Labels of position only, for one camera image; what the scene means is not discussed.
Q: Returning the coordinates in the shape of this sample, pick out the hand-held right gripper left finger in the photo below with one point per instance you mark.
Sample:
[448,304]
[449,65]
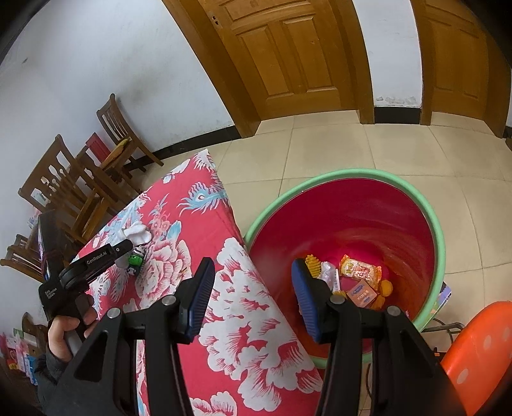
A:
[202,288]

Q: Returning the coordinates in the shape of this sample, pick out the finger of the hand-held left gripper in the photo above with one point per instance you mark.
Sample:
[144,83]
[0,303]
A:
[122,248]

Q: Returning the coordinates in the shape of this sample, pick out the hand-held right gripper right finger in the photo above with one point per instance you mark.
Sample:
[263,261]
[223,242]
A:
[304,296]

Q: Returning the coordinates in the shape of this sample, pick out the small green packet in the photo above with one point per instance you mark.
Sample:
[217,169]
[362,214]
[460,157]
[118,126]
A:
[136,260]

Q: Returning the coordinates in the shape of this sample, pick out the long yellow foam net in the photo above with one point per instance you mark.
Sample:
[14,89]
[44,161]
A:
[314,266]

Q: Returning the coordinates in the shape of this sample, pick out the white plastic bag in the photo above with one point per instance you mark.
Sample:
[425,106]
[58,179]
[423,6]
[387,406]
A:
[328,274]

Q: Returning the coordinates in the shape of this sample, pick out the orange cardboard box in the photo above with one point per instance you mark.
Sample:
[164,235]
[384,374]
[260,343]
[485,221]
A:
[360,296]

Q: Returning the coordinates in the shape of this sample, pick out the clear orange-edged snack packet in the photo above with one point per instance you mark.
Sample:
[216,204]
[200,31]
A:
[360,272]

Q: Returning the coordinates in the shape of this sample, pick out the red basin with green rim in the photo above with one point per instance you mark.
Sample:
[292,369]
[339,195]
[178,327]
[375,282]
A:
[360,216]

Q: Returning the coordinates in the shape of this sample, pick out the person's left forearm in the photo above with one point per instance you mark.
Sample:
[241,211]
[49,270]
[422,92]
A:
[48,380]

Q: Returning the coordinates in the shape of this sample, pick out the person's left hand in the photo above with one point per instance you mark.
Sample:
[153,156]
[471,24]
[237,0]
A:
[60,336]

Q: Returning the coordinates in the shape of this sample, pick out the white cloth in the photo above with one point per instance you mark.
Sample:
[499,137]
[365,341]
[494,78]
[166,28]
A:
[138,234]

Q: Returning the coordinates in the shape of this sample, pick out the red floral tablecloth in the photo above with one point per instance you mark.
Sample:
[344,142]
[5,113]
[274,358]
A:
[240,320]

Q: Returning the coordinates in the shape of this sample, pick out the yellow seat cushion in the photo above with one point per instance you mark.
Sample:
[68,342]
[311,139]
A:
[116,150]

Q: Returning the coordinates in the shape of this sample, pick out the red box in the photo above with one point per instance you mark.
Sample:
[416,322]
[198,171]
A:
[98,146]

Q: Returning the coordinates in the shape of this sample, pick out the wooden chair with cushion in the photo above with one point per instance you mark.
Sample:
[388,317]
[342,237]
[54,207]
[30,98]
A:
[116,120]

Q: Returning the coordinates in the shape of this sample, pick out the colourful printed card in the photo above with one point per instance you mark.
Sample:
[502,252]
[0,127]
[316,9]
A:
[443,296]

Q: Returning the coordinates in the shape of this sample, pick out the orange plastic stool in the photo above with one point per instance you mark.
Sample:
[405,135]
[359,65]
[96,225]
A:
[480,360]

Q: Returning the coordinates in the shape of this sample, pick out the wooden panel door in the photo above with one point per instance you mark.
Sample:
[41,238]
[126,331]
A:
[288,52]
[460,52]

